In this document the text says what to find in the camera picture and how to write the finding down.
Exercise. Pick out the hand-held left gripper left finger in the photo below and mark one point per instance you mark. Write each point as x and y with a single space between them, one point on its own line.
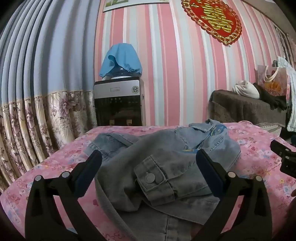
89 170

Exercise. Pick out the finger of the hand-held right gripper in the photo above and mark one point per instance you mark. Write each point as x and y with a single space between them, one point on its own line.
281 148

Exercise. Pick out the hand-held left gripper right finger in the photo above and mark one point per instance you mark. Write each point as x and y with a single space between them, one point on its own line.
208 170

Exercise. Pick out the blue denim jacket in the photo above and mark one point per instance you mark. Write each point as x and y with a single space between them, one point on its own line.
161 153

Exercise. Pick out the pink floral bedsheet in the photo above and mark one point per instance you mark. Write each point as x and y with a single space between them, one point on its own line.
259 148

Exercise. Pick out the grey knitted cloth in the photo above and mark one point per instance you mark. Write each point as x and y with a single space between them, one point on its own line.
270 127

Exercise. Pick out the white plastic bag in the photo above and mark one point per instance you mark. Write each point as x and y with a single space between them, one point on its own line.
291 99

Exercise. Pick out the black cloth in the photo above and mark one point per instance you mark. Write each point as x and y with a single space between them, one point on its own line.
270 97

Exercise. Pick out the pink floral gift bag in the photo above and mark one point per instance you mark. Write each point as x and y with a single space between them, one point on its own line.
272 81

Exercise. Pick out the white cloth bundle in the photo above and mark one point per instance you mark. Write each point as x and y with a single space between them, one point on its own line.
245 89

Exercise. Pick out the black silver water dispenser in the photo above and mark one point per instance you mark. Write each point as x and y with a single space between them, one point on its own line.
118 102

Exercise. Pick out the blue floral-hem curtain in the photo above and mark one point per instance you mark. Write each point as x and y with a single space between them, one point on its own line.
34 81

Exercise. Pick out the blue cloth cover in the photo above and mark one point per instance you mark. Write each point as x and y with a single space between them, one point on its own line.
121 59

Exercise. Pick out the framed wall picture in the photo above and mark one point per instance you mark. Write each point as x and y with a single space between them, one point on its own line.
283 41

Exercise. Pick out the red gold wall ornament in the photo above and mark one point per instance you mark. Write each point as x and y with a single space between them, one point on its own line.
212 16

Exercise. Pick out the wall poster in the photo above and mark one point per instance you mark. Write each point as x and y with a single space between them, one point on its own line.
129 3

